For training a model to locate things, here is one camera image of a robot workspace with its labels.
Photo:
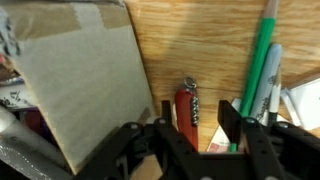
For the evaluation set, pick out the white pencil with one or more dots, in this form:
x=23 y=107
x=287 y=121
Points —
x=275 y=96

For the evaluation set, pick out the grey Sharpie marker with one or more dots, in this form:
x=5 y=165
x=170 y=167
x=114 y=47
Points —
x=268 y=80

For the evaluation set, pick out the thin white stick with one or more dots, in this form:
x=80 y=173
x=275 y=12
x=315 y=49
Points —
x=290 y=108

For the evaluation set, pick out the green marker pen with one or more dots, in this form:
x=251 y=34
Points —
x=258 y=63

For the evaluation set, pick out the red pocket knife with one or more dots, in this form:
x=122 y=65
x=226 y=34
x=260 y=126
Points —
x=185 y=113

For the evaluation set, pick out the black glossy flat case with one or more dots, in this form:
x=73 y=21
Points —
x=26 y=160

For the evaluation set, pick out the silver Sharpie marker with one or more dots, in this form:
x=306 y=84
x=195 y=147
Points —
x=16 y=96

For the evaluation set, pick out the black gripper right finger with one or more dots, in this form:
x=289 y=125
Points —
x=263 y=150

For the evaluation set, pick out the cardboard box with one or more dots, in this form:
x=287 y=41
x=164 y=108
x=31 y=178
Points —
x=86 y=86

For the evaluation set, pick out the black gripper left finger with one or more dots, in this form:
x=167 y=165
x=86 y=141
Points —
x=166 y=146

